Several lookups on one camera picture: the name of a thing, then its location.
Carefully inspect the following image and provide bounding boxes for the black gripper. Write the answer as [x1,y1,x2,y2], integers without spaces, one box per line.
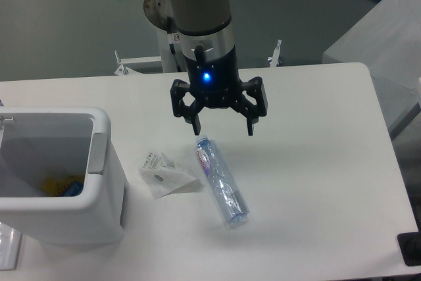
[170,29,268,136]

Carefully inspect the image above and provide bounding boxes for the white paper packaging trash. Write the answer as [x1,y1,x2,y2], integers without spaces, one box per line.
[138,151,203,199]

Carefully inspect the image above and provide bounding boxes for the clear plastic water bottle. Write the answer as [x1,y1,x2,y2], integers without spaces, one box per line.
[194,134,250,228]

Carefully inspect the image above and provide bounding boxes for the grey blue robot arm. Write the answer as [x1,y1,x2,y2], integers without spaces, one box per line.
[169,0,268,135]

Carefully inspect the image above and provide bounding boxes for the blue trash in bin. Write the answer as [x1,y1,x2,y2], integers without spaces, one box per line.
[61,181,84,197]

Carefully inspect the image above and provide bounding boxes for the white trash can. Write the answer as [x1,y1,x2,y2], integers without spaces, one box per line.
[1,107,128,244]

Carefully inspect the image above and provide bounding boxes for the yellow trash in bin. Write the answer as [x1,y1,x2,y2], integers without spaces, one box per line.
[41,178,72,197]

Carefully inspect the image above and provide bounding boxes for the grey covered table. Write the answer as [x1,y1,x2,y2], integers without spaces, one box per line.
[322,0,420,138]

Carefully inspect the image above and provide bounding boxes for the black device at edge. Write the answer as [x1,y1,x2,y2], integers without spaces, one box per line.
[397,232,420,267]

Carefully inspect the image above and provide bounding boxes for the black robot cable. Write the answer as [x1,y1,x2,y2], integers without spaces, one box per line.
[166,16,182,73]

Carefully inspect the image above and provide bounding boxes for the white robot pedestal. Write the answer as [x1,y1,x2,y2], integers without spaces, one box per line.
[143,0,186,73]

